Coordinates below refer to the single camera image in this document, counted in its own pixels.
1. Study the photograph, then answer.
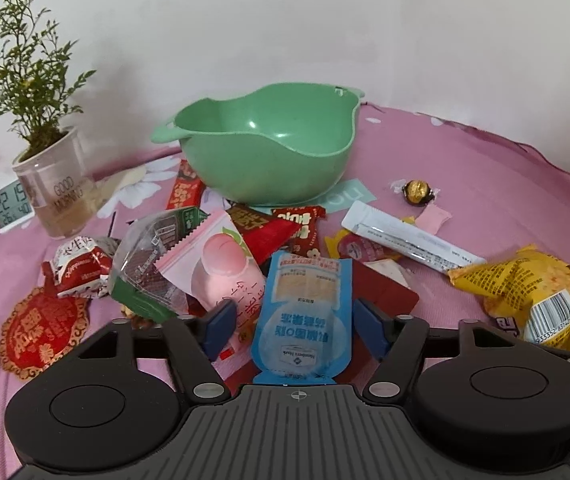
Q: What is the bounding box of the white stick sachet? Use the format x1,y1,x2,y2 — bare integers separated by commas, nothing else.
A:
341,200,486,273

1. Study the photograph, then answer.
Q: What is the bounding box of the red white snack packet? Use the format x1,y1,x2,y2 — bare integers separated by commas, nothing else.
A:
41,235,120,300

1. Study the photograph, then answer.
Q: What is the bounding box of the white digital clock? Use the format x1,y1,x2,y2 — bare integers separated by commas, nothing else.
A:
0,178,36,233

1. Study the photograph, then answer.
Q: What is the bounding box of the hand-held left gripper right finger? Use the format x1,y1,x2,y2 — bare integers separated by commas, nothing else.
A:
353,298,522,406

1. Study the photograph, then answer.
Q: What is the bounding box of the gold wrapped chocolate ball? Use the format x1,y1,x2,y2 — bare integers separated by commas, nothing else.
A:
390,178,440,207

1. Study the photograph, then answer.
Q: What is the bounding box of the small pink candy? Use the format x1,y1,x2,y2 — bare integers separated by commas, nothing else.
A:
417,203,452,233

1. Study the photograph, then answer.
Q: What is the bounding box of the dark red card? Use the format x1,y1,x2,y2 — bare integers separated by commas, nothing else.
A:
335,260,420,361

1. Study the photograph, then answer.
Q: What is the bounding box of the blue snack pouch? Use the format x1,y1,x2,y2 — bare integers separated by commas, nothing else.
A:
251,250,354,386

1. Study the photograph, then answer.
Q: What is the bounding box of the small orange jelly packet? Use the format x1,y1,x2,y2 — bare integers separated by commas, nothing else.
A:
326,229,403,263

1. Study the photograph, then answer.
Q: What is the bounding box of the round red gold packet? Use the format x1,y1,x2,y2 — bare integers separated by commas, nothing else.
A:
0,285,90,380

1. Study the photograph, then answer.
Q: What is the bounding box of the potted plant in clear cup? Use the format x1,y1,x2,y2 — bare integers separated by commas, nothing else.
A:
0,0,98,240

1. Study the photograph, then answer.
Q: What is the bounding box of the dark red snack packet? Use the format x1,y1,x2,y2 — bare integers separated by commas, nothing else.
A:
226,204,302,266

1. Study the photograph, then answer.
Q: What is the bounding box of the cream flat packet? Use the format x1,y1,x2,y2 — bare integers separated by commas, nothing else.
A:
365,259,413,288

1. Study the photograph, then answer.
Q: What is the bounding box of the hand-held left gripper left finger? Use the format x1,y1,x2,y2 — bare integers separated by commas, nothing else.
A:
82,298,238,405

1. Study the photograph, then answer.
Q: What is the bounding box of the yellow snack packet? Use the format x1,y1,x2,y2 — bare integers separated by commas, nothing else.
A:
447,245,570,353

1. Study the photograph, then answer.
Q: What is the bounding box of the green plastic bowl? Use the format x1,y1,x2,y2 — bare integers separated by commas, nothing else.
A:
151,82,366,207

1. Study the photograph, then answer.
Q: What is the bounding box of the pink floral tablecloth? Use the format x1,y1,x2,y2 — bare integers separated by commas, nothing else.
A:
0,102,570,480

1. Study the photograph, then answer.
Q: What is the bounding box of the pink peach snack packet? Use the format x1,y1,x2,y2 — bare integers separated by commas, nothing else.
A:
157,210,267,383

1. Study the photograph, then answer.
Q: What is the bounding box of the clear green snack packet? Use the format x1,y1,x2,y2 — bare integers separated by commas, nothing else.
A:
109,206,210,323

